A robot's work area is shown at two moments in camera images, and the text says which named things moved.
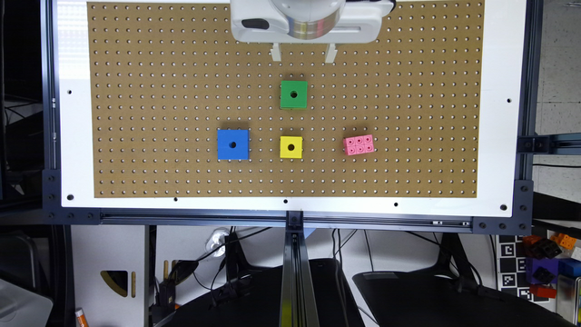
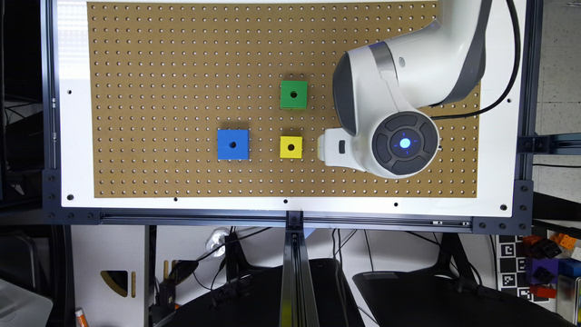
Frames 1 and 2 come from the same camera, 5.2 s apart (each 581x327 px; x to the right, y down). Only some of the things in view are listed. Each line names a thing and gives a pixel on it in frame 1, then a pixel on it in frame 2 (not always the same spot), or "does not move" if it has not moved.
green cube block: x=293 y=94 does not move
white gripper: x=308 y=21 to x=335 y=149
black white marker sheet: x=511 y=266 does not move
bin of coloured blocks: x=554 y=271 does not move
